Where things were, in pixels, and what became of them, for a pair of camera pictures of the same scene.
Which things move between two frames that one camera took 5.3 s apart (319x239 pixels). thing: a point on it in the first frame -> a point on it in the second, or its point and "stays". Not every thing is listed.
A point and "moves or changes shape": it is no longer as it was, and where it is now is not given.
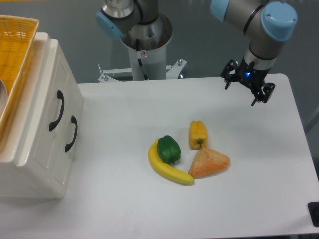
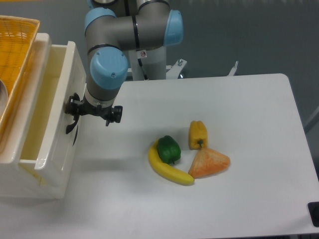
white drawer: x=39 y=150 moves or changes shape
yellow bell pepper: x=198 y=135 stays
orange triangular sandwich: x=207 y=161 stays
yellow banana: x=167 y=169 stays
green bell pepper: x=169 y=149 stays
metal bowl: x=3 y=96 stays
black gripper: x=252 y=77 -> x=74 y=106
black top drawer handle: x=60 y=94 -> x=70 y=127
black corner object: x=313 y=209 stays
